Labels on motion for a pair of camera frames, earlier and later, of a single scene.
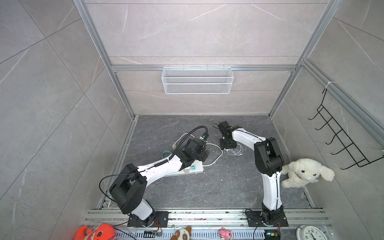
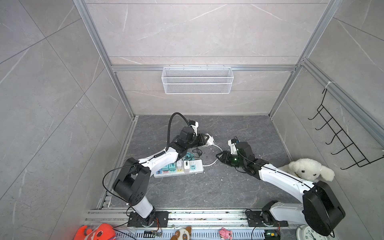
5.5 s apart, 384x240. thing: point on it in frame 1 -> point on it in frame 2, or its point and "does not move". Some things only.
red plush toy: [104, 231] does not move
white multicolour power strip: [197, 167] does not move
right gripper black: [223, 146] -> [225, 157]
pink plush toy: [225, 234] does not move
